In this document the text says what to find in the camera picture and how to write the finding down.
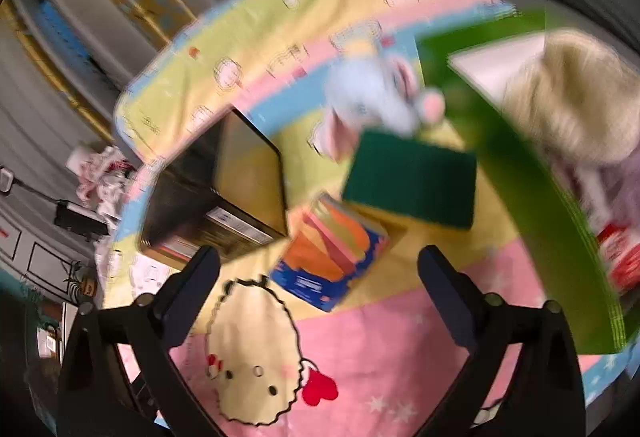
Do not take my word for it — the green and yellow sponge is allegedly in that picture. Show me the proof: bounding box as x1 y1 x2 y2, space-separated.
341 128 479 231

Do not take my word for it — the grey cabinet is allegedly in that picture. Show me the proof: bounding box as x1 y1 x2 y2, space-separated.
0 210 98 305

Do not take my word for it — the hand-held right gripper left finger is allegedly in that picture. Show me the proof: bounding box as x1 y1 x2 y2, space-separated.
55 244 227 437

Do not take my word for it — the blue packet of coloured cloths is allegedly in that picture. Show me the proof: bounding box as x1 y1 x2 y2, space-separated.
270 192 392 314

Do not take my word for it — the black rectangular box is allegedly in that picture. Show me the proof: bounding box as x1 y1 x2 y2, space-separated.
137 110 292 268

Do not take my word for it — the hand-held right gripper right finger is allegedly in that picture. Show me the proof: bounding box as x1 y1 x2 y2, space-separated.
417 244 587 437

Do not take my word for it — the green cardboard box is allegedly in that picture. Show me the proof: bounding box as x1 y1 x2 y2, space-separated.
415 10 629 354

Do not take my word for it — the pastel striped printed blanket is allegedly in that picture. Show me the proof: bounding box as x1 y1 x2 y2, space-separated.
95 0 640 437

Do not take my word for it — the black power adapter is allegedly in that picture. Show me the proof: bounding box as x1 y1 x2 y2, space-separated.
53 198 110 239

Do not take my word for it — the light blue plush toy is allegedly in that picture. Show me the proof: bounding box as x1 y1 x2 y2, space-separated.
312 54 447 163

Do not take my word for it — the red and white patterned cloth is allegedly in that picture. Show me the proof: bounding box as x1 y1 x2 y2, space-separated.
67 144 147 219

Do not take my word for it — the cream and purple plush toy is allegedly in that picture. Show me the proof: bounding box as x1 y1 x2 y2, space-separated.
502 30 640 230

